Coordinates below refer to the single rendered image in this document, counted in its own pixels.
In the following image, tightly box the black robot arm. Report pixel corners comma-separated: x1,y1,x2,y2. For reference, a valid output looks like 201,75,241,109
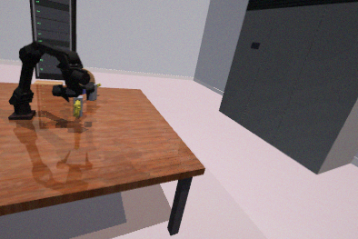
9,41,90,115

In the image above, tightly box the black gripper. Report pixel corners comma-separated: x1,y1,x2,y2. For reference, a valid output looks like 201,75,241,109
52,80,94,102

